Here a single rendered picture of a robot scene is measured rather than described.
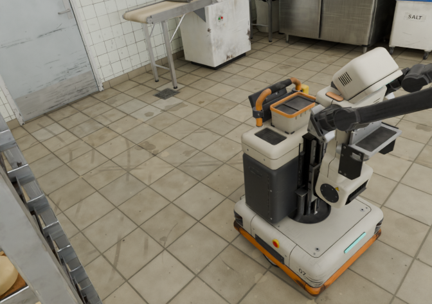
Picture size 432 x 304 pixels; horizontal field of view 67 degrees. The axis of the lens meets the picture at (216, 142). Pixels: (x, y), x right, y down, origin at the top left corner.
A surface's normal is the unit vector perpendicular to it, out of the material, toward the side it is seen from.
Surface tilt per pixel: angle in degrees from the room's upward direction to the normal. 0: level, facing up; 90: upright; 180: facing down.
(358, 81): 90
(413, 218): 0
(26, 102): 90
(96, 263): 0
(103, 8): 90
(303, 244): 0
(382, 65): 43
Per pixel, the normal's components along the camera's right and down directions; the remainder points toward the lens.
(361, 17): -0.69, 0.46
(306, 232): -0.10, -0.82
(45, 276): 0.59, 0.40
